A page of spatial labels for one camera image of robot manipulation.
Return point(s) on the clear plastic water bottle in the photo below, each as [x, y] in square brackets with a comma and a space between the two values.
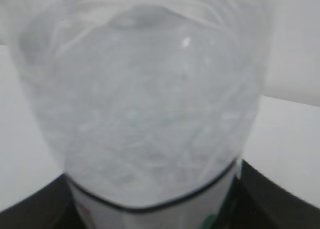
[146, 104]

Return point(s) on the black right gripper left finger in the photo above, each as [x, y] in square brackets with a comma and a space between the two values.
[50, 208]

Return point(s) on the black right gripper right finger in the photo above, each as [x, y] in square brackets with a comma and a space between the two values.
[254, 202]

